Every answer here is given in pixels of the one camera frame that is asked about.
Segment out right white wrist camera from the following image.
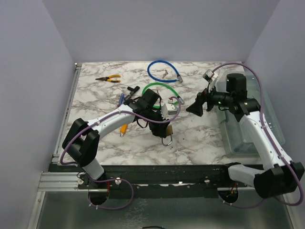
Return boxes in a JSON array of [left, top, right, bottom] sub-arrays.
[[203, 70, 218, 92]]

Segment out brass padlock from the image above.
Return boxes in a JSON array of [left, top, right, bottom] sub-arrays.
[[161, 125, 173, 146]]

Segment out black T-shaped tool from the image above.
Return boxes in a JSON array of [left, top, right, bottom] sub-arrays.
[[124, 86, 140, 101]]

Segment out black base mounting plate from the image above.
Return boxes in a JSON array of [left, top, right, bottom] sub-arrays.
[[48, 164, 249, 202]]

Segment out yellow handled pliers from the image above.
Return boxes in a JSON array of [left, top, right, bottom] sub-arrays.
[[95, 74, 121, 83]]

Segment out green cable lock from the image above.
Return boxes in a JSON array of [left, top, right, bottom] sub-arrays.
[[142, 82, 184, 111]]

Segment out aluminium rail frame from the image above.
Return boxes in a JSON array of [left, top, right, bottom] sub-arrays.
[[37, 62, 290, 191]]

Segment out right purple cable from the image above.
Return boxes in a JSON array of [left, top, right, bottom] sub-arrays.
[[212, 62, 305, 208]]

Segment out orange utility knife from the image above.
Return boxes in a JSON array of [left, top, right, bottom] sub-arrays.
[[120, 124, 128, 137]]

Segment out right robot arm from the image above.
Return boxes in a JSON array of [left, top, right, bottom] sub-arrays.
[[186, 72, 305, 198]]

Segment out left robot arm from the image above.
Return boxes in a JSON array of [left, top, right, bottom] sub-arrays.
[[62, 89, 177, 188]]

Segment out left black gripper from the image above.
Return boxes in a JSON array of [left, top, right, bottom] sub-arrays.
[[143, 107, 170, 138]]

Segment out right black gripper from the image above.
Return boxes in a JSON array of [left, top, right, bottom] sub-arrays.
[[186, 81, 233, 116]]

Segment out blue cable lock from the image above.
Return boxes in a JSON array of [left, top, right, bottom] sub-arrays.
[[147, 60, 183, 83]]

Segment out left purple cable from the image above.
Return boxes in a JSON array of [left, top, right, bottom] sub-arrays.
[[59, 96, 182, 210]]

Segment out clear plastic bin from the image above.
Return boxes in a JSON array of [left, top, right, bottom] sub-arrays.
[[216, 71, 285, 157]]

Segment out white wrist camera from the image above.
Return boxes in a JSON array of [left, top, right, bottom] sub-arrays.
[[203, 70, 218, 92], [160, 98, 179, 120]]

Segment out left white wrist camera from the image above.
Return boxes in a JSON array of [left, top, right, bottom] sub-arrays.
[[160, 98, 179, 120]]

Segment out purple cable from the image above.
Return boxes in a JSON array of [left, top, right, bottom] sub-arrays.
[[212, 62, 305, 208], [59, 96, 182, 210]]

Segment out blue red screwdriver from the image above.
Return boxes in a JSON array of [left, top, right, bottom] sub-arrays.
[[118, 93, 125, 107]]

